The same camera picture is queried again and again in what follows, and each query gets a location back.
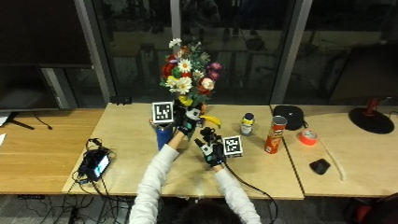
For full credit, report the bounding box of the tangle of black cables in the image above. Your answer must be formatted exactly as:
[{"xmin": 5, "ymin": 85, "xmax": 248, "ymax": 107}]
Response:
[{"xmin": 17, "ymin": 137, "xmax": 136, "ymax": 224}]

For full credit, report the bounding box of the black zip pouch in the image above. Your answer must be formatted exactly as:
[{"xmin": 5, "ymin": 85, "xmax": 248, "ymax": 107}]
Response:
[{"xmin": 273, "ymin": 105, "xmax": 309, "ymax": 132}]

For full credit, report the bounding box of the black lamp base red stem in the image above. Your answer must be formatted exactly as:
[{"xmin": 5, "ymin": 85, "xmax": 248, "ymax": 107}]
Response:
[{"xmin": 347, "ymin": 97, "xmax": 395, "ymax": 135}]

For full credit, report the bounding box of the black computer mouse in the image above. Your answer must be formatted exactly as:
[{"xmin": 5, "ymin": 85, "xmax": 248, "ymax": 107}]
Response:
[{"xmin": 309, "ymin": 158, "xmax": 331, "ymax": 175}]

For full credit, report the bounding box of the white marker cube left glove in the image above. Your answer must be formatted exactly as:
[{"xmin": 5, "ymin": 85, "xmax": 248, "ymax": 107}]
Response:
[{"xmin": 150, "ymin": 101, "xmax": 176, "ymax": 124}]

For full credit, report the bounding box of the black device with lit screen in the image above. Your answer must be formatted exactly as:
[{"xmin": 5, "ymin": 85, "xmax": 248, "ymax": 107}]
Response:
[{"xmin": 77, "ymin": 148, "xmax": 113, "ymax": 183}]

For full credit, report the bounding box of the white marker cube right glove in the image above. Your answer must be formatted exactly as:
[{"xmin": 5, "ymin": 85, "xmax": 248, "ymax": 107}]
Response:
[{"xmin": 221, "ymin": 134, "xmax": 244, "ymax": 158}]

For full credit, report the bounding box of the small black box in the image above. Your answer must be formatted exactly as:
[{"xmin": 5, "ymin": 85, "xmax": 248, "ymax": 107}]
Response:
[{"xmin": 108, "ymin": 95, "xmax": 133, "ymax": 105}]

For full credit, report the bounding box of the white marker cube glove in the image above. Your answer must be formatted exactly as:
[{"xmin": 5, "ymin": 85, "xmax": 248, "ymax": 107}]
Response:
[
  {"xmin": 150, "ymin": 101, "xmax": 176, "ymax": 124},
  {"xmin": 221, "ymin": 134, "xmax": 244, "ymax": 158}
]

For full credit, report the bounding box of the person's right hand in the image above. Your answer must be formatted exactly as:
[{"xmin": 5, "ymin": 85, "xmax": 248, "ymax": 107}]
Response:
[{"xmin": 193, "ymin": 126, "xmax": 228, "ymax": 168}]

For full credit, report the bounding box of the colourful artificial flower bouquet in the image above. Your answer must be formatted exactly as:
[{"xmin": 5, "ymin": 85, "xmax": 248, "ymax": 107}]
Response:
[{"xmin": 160, "ymin": 37, "xmax": 224, "ymax": 125}]

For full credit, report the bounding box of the black glove cable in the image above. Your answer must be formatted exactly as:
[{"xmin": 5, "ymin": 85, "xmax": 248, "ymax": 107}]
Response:
[{"xmin": 222, "ymin": 161, "xmax": 278, "ymax": 224}]

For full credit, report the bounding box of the orange tape roll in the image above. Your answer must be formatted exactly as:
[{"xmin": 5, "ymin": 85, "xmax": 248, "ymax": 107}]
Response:
[{"xmin": 297, "ymin": 129, "xmax": 319, "ymax": 147}]

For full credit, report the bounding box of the red crisps tube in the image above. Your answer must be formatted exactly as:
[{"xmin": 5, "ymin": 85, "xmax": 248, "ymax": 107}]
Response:
[{"xmin": 264, "ymin": 115, "xmax": 289, "ymax": 155}]

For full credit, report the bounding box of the white thin stick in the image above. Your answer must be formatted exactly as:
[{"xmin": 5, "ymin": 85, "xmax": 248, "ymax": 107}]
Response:
[{"xmin": 319, "ymin": 139, "xmax": 347, "ymax": 182}]

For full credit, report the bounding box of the red and black chair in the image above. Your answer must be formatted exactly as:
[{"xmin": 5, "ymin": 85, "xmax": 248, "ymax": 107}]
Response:
[{"xmin": 342, "ymin": 191, "xmax": 398, "ymax": 224}]

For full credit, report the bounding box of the person's left hand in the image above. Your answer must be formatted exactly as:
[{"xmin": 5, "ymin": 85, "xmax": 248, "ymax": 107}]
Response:
[{"xmin": 173, "ymin": 106, "xmax": 205, "ymax": 140}]

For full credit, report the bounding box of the yellow banana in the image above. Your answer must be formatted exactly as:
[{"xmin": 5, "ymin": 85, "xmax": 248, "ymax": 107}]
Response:
[{"xmin": 198, "ymin": 114, "xmax": 222, "ymax": 129}]

